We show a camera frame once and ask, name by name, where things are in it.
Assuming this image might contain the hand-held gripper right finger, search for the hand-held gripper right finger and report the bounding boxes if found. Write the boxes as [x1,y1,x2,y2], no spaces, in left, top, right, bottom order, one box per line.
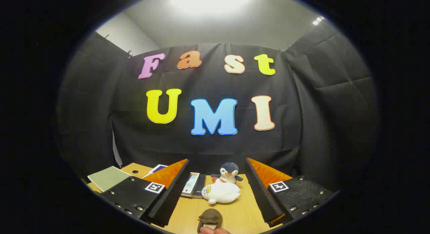
[246,157,335,228]

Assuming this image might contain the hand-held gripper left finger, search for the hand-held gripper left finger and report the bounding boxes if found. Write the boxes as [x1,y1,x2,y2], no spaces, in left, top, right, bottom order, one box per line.
[100,159,189,228]

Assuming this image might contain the brown fuzzy shoe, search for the brown fuzzy shoe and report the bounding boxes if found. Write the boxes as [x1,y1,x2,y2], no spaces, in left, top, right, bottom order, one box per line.
[197,208,223,234]

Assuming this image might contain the green fabric storage box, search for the green fabric storage box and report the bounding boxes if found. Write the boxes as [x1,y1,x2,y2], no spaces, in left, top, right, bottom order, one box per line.
[87,166,133,193]

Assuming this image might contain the book with pale teal cover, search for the book with pale teal cover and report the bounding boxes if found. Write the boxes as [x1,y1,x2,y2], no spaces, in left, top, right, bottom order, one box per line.
[181,172,201,198]

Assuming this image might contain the black book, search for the black book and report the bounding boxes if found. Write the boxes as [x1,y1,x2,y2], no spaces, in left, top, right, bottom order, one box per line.
[193,173,207,199]

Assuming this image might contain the book with blue photo cover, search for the book with blue photo cover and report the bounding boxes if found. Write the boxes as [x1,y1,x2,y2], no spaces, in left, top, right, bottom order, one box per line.
[142,164,168,179]

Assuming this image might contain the penguin plush toy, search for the penguin plush toy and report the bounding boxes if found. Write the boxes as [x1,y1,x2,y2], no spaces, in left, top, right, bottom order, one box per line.
[211,162,244,185]

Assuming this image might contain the white seal plush toy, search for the white seal plush toy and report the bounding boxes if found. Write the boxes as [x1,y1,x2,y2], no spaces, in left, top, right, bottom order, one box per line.
[201,179,241,205]

